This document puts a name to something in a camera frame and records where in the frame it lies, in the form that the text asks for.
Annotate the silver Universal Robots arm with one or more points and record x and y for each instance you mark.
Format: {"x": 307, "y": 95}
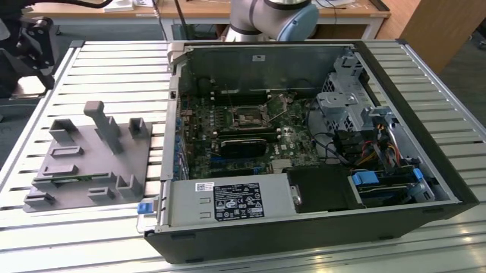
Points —
{"x": 247, "y": 17}

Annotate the CPU socket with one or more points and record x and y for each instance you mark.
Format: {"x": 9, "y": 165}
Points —
{"x": 247, "y": 116}

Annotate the wooden desk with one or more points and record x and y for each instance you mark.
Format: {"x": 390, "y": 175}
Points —
{"x": 352, "y": 13}
{"x": 76, "y": 12}

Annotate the white box with blue print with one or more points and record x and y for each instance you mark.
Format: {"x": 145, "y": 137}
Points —
{"x": 145, "y": 3}

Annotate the grey parts rack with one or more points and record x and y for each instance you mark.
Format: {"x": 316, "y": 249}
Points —
{"x": 91, "y": 159}

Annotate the green RAM stick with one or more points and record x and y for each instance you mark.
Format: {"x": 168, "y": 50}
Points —
{"x": 85, "y": 178}
{"x": 247, "y": 137}

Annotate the blue case latch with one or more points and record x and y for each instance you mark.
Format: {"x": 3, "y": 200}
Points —
{"x": 145, "y": 208}

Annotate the black graphics card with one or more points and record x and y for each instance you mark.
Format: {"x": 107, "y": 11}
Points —
{"x": 243, "y": 148}

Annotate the silver power supply unit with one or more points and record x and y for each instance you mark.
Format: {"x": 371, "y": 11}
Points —
{"x": 181, "y": 199}

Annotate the white barcode sticker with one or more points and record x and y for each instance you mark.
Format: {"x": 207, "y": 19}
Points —
{"x": 204, "y": 186}

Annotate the green motherboard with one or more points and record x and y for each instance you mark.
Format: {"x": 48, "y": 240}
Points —
{"x": 292, "y": 142}

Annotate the black rating label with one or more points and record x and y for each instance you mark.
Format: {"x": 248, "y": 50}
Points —
{"x": 236, "y": 202}

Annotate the silver chipset heatsink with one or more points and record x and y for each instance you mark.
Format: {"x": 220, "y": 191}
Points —
{"x": 282, "y": 166}

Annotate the white papers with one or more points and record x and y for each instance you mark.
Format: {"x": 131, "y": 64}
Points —
{"x": 342, "y": 2}

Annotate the silver drive cage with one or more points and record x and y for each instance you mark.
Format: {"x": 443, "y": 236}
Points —
{"x": 338, "y": 108}

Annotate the black plastic shroud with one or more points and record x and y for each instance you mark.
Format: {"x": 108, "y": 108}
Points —
{"x": 322, "y": 187}

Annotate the black open PC case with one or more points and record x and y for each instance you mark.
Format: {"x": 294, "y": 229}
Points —
{"x": 266, "y": 244}

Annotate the blue disk carrier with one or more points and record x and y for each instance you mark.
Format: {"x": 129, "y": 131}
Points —
{"x": 364, "y": 177}

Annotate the wooden cabinet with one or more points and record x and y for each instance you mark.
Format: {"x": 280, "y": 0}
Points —
{"x": 436, "y": 28}

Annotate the blue plastic tab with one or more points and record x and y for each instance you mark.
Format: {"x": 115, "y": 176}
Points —
{"x": 416, "y": 175}

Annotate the silver disk bay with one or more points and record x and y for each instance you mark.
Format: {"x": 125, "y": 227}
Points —
{"x": 420, "y": 190}

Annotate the white wall sticker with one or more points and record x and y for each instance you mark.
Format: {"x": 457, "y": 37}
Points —
{"x": 258, "y": 58}

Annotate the black ribbed plastic bracket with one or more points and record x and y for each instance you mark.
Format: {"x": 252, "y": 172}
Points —
{"x": 347, "y": 142}

